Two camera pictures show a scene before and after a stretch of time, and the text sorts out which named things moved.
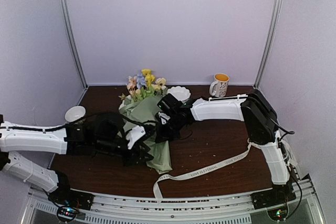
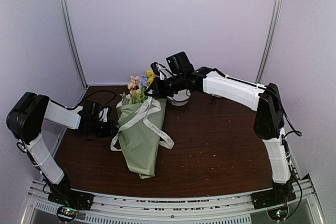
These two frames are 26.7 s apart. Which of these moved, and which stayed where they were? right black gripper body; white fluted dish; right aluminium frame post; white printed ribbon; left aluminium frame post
Moved: white printed ribbon; right black gripper body
Stayed: white fluted dish; left aluminium frame post; right aluminium frame post
